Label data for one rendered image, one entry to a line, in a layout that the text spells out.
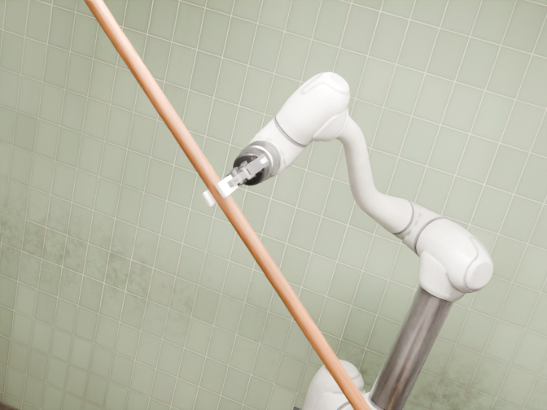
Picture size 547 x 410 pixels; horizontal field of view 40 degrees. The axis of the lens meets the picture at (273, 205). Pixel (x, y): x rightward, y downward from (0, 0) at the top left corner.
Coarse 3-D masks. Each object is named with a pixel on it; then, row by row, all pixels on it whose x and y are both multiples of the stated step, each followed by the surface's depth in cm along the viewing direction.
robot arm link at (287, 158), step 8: (272, 120) 173; (264, 128) 174; (272, 128) 171; (280, 128) 170; (256, 136) 173; (264, 136) 172; (272, 136) 171; (280, 136) 170; (248, 144) 175; (280, 144) 170; (288, 144) 170; (296, 144) 171; (280, 152) 171; (288, 152) 171; (296, 152) 172; (288, 160) 172; (280, 168) 172
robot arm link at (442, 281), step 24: (432, 240) 196; (456, 240) 192; (432, 264) 194; (456, 264) 189; (480, 264) 188; (432, 288) 195; (456, 288) 192; (480, 288) 191; (408, 312) 203; (432, 312) 198; (408, 336) 202; (432, 336) 200; (408, 360) 202; (384, 384) 207; (408, 384) 205; (384, 408) 207
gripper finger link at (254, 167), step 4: (260, 156) 157; (264, 156) 157; (256, 160) 155; (268, 160) 158; (248, 164) 152; (252, 164) 153; (256, 164) 154; (260, 164) 156; (264, 164) 156; (268, 164) 158; (244, 168) 150; (248, 168) 151; (252, 168) 152; (256, 168) 154; (260, 168) 155; (248, 172) 152; (252, 172) 152; (256, 172) 153; (248, 176) 150
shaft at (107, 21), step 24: (96, 0) 143; (120, 48) 144; (144, 72) 144; (168, 120) 145; (192, 144) 146; (216, 192) 147; (240, 216) 147; (264, 264) 148; (288, 288) 149; (312, 336) 149; (336, 360) 150; (360, 408) 151
